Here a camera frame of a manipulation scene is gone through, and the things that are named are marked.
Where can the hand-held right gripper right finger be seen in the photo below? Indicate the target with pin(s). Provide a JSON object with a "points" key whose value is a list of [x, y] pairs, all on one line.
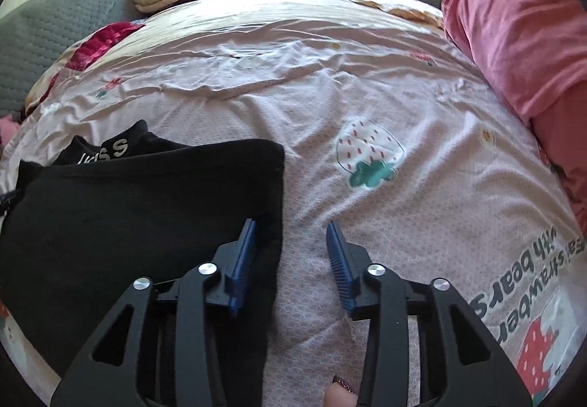
{"points": [[337, 262]]}

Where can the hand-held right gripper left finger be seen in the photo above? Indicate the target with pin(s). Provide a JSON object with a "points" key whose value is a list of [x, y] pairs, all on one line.
{"points": [[243, 262]]}

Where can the black garment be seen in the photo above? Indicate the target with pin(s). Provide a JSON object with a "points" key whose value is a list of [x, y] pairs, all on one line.
{"points": [[114, 228]]}

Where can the person's right hand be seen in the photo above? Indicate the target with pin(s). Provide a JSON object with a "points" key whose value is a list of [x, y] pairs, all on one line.
{"points": [[339, 393]]}

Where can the pink printed bed sheet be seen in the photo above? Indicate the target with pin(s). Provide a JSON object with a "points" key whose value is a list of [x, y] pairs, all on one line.
{"points": [[321, 90]]}

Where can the red blanket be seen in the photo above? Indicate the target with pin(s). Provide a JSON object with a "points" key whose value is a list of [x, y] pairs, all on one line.
{"points": [[98, 42]]}

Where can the pink cloth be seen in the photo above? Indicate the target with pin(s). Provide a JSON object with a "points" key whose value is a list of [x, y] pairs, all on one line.
{"points": [[8, 129]]}

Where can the pink quilt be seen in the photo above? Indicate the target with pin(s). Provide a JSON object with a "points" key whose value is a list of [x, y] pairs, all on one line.
{"points": [[518, 45]]}

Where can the grey quilted pillow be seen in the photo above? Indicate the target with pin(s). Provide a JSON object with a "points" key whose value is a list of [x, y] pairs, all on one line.
{"points": [[50, 40]]}

